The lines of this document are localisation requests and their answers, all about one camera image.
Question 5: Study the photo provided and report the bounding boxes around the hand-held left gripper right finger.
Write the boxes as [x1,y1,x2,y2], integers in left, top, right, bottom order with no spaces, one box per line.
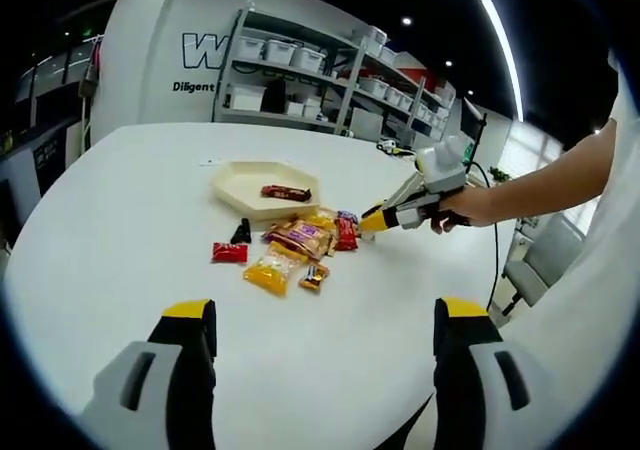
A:
[432,297,569,450]

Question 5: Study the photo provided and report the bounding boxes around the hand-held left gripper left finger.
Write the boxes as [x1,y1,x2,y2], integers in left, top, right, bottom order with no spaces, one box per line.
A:
[82,298,219,450]

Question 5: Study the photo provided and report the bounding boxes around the red long snack packet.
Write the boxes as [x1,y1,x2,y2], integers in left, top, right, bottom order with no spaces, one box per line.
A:
[334,217,360,252]

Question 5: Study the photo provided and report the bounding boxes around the yellow clear snack packet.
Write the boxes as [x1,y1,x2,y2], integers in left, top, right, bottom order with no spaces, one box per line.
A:
[243,254,301,297]
[304,208,339,229]

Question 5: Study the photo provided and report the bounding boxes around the orange purple snack packet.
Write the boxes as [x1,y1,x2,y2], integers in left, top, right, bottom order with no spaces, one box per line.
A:
[262,218,337,261]

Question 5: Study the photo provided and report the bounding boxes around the dark red chocolate bar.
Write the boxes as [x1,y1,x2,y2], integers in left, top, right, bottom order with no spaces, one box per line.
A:
[260,184,312,203]

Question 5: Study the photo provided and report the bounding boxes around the small orange candy packet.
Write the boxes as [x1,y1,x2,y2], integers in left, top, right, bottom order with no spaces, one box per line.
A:
[298,263,330,292]

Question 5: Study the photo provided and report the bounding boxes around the black snack packet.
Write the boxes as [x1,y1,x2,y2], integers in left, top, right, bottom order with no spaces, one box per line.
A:
[230,217,253,244]

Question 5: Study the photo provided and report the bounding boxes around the beige hexagonal container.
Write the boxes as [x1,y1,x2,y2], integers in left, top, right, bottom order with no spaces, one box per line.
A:
[209,159,321,221]

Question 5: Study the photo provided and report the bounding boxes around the red square snack packet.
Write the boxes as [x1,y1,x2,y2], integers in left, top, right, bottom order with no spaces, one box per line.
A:
[211,242,249,265]

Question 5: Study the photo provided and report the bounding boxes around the person's right hand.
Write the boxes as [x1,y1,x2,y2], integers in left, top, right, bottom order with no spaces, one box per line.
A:
[427,187,494,235]

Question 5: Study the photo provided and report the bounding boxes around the black monitor on pole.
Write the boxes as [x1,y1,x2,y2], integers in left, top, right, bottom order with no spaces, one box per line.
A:
[462,97,489,166]

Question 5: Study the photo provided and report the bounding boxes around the white yellow device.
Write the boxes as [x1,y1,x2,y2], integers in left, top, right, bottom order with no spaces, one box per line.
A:
[377,138,416,157]

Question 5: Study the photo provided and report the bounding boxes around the white board panel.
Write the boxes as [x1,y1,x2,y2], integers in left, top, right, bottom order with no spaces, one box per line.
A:
[349,107,384,136]

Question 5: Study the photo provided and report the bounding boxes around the grey metal shelving rack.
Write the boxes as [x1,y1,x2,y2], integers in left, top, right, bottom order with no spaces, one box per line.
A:
[212,7,457,139]

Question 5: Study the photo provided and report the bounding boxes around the person's white shirt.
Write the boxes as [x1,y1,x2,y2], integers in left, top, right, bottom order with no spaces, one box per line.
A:
[492,49,640,441]

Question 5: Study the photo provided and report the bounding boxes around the grey office chair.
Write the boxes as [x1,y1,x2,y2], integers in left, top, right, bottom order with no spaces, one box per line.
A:
[502,214,586,316]

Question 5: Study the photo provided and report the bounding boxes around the curved ceiling light strip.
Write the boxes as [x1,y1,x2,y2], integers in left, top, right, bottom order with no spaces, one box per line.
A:
[462,0,525,121]

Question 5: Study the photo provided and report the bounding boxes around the large white box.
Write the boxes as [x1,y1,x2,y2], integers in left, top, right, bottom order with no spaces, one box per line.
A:
[230,84,266,111]

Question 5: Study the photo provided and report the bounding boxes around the rows of white storage bins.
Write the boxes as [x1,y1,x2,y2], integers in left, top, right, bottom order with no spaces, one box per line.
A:
[238,27,451,126]

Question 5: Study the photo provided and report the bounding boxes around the clothes rack with garments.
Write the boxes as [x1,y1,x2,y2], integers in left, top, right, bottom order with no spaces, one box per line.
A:
[79,34,106,146]

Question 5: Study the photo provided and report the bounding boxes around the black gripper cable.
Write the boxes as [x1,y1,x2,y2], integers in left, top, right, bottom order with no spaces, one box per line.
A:
[467,159,501,316]

